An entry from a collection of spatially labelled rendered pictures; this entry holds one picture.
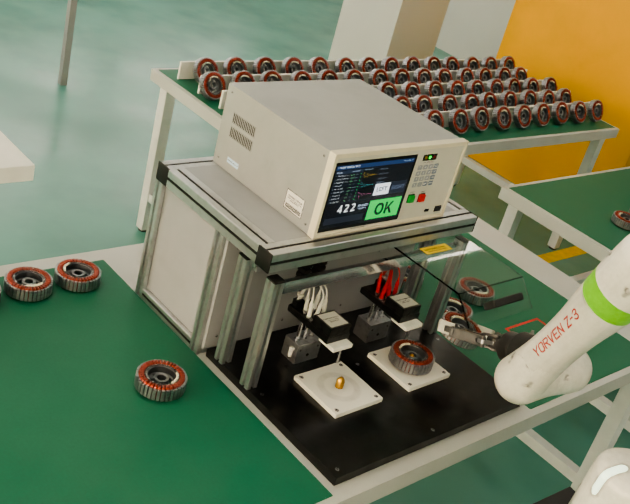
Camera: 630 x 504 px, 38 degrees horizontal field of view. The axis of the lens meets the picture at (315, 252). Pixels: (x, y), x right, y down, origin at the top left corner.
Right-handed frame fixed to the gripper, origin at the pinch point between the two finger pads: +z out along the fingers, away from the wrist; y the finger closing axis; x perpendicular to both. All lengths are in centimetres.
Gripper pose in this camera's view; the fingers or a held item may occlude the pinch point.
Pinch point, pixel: (461, 329)
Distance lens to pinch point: 230.7
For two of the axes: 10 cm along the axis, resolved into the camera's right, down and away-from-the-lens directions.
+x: 2.2, -9.7, -0.7
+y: 8.3, 1.5, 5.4
